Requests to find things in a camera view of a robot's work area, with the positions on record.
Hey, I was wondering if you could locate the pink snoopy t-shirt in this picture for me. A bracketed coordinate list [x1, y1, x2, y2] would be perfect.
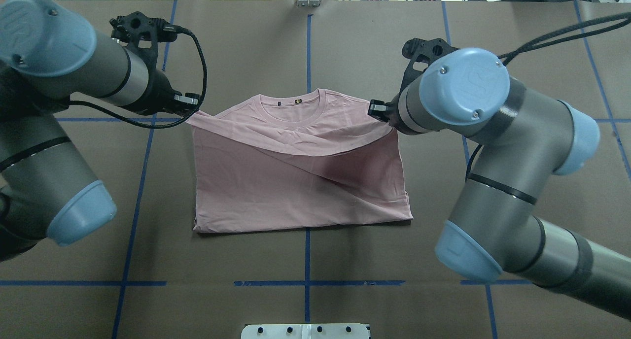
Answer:
[188, 88, 413, 234]

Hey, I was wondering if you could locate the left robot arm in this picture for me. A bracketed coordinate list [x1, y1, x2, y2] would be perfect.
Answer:
[0, 0, 208, 261]

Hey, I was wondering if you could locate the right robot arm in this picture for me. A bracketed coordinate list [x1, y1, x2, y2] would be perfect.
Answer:
[368, 38, 631, 320]

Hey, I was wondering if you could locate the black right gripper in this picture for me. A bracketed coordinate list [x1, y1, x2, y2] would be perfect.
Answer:
[368, 38, 458, 133]

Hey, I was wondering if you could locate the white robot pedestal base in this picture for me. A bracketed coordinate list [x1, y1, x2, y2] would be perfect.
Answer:
[241, 323, 372, 339]

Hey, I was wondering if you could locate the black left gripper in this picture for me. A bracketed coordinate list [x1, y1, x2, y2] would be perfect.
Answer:
[109, 12, 201, 117]

